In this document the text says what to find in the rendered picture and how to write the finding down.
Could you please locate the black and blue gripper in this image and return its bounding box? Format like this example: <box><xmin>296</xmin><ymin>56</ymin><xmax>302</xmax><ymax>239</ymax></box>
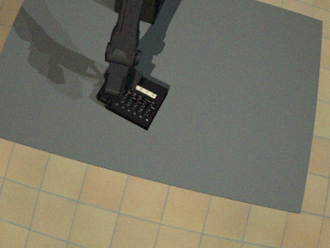
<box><xmin>103</xmin><ymin>68</ymin><xmax>143</xmax><ymax>93</ymax></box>

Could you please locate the black lighting desk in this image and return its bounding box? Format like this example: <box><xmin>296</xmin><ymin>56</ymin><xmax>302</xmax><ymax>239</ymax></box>
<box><xmin>104</xmin><ymin>77</ymin><xmax>167</xmax><ymax>131</ymax></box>

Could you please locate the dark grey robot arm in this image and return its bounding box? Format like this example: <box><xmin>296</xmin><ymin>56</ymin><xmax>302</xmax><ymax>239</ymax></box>
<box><xmin>96</xmin><ymin>0</ymin><xmax>144</xmax><ymax>107</ymax></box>

